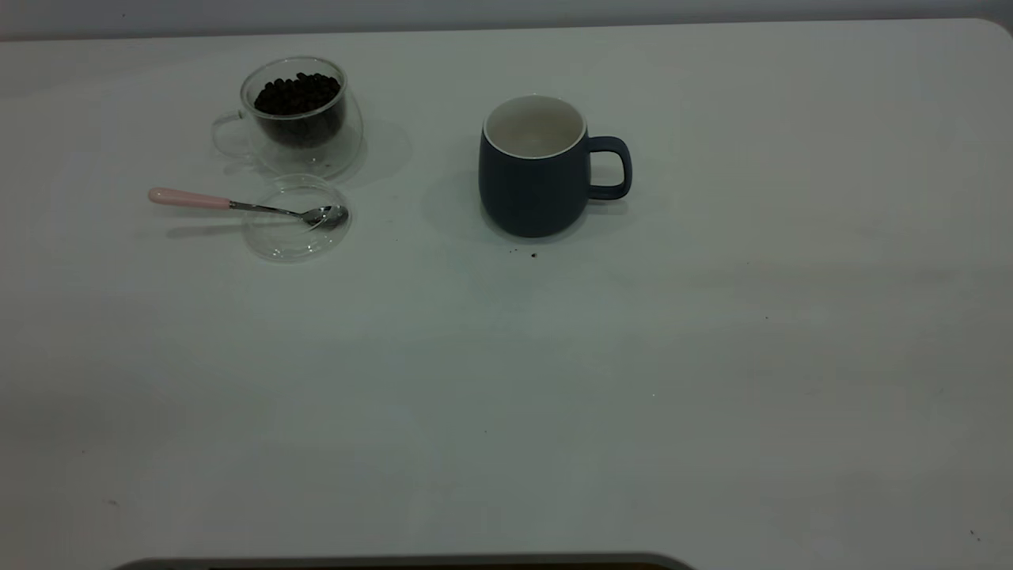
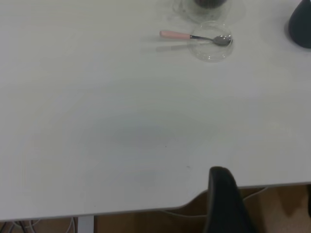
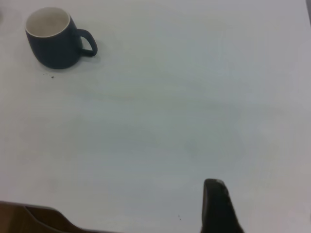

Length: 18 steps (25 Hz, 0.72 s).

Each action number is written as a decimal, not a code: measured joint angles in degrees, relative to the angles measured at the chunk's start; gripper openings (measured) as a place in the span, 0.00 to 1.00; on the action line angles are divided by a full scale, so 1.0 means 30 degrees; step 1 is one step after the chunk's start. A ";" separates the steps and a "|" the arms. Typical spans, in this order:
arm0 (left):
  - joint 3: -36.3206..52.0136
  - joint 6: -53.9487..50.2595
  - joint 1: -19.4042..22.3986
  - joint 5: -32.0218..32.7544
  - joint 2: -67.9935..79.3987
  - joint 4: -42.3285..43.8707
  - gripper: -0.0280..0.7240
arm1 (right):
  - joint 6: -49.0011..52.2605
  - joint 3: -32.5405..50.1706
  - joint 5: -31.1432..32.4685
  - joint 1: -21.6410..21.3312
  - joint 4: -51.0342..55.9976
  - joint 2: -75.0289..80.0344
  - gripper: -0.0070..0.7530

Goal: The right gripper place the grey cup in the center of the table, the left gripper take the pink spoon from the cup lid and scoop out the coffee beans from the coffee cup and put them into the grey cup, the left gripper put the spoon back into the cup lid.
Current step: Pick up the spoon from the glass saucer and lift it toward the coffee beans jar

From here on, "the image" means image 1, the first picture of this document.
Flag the grey blue ceramic mug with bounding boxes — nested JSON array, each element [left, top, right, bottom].
[[477, 95, 633, 238]]

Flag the pink handled metal spoon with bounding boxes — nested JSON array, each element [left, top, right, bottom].
[[148, 187, 349, 230]]

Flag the dark coffee bean pile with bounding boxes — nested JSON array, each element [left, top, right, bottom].
[[253, 73, 344, 147]]

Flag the small clear glass dish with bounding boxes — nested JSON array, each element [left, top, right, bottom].
[[241, 174, 353, 264]]

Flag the clear glass cup with handle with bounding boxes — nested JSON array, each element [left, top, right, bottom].
[[211, 55, 366, 179]]

